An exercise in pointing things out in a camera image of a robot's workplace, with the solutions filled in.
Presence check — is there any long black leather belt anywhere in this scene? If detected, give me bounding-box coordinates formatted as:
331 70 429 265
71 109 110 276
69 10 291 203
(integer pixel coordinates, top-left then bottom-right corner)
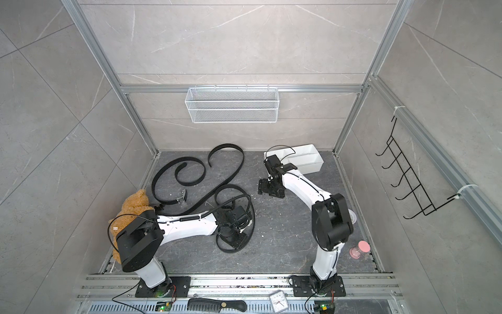
155 143 256 254

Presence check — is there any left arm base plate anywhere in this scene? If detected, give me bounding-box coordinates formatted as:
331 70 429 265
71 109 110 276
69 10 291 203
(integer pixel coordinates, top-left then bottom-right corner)
135 276 192 298

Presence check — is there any white wire mesh basket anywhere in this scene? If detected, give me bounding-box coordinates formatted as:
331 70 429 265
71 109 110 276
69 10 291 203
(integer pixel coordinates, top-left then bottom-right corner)
185 87 280 124

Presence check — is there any brown teddy bear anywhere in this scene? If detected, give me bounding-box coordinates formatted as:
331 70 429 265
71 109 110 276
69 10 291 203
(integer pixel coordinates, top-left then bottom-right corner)
110 189 154 248

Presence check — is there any curled black belt with buckle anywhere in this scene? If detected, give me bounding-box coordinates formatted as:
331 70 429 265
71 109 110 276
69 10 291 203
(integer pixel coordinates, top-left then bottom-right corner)
151 156 207 205

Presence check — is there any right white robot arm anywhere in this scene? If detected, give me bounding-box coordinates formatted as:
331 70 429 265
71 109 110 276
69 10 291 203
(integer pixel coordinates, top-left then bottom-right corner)
258 155 354 286

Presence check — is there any white divided storage box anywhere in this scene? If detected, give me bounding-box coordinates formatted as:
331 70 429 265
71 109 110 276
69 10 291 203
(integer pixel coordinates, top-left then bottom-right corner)
264 144 324 175

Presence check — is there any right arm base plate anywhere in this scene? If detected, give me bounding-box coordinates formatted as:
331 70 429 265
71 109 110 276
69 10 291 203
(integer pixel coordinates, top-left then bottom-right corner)
288 275 346 298

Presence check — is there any pink round container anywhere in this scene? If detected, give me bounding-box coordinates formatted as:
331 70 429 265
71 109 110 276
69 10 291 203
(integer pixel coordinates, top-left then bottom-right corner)
349 209 357 225

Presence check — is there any black comb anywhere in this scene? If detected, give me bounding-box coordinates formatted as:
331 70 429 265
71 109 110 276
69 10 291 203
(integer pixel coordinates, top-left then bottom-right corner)
187 298 248 313

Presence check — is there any black wire hook rack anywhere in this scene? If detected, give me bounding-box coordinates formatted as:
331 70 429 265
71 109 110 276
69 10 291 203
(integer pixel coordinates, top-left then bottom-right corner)
375 116 461 220

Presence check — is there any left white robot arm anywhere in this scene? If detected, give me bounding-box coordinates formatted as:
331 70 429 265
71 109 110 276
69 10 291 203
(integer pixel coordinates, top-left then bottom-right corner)
110 205 254 289

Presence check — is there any small white clock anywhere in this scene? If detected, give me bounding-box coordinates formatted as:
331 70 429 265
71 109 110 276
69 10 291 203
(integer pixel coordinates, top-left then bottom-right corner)
269 290 289 314

